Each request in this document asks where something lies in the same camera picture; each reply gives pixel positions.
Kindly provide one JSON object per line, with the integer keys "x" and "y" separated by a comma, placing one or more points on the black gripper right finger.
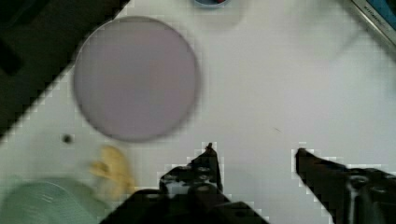
{"x": 350, "y": 195}

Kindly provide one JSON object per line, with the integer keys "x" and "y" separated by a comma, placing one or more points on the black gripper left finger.
{"x": 202, "y": 170}

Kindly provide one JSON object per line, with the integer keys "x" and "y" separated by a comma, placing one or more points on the silver toaster oven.
{"x": 381, "y": 15}

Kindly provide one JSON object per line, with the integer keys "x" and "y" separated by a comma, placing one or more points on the peeled toy banana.
{"x": 114, "y": 168}

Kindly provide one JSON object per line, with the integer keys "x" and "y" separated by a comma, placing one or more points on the lilac round plate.
{"x": 136, "y": 79}

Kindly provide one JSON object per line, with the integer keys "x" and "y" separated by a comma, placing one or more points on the green plastic colander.
{"x": 52, "y": 201}

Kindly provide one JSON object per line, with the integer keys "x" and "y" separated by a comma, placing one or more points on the blue cup with toy fruit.
{"x": 210, "y": 3}

